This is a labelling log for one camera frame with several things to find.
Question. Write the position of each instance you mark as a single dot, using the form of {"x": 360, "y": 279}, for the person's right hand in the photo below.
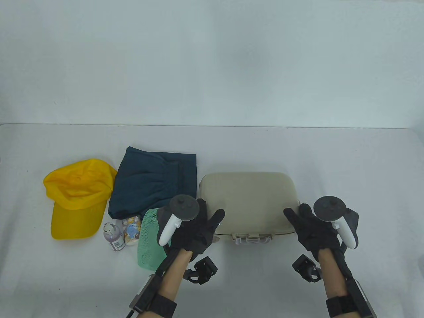
{"x": 314, "y": 235}

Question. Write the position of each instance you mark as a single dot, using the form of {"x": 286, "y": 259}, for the person's left hand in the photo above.
{"x": 195, "y": 235}

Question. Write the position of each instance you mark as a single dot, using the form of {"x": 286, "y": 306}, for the green mesh pouch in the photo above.
{"x": 149, "y": 245}

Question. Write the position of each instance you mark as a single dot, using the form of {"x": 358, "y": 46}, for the beige hard-shell suitcase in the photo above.
{"x": 248, "y": 198}

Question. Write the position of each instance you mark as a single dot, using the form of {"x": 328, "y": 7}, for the small purple bottle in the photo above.
{"x": 113, "y": 235}

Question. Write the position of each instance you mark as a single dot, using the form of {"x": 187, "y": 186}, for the person's left forearm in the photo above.
{"x": 174, "y": 275}

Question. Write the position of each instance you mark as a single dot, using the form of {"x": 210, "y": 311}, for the person's right forearm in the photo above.
{"x": 333, "y": 275}

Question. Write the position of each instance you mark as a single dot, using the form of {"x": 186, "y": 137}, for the grey left hand controller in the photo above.
{"x": 185, "y": 207}

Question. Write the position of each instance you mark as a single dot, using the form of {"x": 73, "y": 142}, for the grey hand controller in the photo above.
{"x": 185, "y": 207}
{"x": 329, "y": 208}

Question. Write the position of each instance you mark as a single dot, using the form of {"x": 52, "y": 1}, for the grey right hand controller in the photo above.
{"x": 329, "y": 208}

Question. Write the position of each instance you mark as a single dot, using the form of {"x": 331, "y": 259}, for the folded dark teal shorts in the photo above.
{"x": 149, "y": 179}

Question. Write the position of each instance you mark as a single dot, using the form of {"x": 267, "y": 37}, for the black right wrist box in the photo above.
{"x": 361, "y": 298}

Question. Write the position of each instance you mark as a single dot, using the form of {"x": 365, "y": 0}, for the black wrist box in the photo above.
{"x": 144, "y": 294}
{"x": 361, "y": 298}

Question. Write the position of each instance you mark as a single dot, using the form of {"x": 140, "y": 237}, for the black left wrist box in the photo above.
{"x": 144, "y": 294}

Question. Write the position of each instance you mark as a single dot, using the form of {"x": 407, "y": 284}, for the yellow cap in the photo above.
{"x": 76, "y": 212}

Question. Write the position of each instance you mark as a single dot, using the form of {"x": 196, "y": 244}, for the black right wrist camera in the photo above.
{"x": 304, "y": 266}

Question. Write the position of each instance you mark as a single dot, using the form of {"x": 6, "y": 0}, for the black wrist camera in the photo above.
{"x": 304, "y": 266}
{"x": 203, "y": 270}

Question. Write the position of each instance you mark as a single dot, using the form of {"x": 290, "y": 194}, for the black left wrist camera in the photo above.
{"x": 203, "y": 270}

